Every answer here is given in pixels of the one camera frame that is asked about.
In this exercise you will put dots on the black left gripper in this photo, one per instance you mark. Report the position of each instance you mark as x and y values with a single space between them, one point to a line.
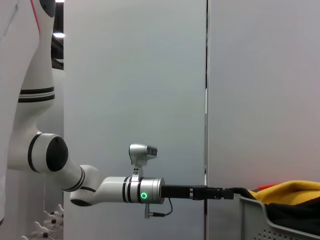
177 192

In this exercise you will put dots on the grey yellow towel black trim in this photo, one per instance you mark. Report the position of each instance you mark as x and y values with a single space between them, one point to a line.
287 192

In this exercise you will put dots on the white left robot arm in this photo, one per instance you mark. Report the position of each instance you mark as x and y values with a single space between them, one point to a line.
112 190

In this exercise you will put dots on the grey perforated storage box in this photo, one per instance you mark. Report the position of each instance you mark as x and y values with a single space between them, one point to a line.
252 220

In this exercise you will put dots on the orange cloth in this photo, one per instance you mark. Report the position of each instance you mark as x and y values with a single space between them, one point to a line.
265 186

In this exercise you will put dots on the black cloth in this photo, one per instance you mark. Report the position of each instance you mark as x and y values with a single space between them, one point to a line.
295 215

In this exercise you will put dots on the white wheeled stand leg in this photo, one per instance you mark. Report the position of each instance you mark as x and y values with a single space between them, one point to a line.
40 228
56 213

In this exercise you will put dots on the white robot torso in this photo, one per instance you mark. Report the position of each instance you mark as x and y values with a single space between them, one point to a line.
25 37

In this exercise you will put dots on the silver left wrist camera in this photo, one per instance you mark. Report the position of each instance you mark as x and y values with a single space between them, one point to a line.
140 151

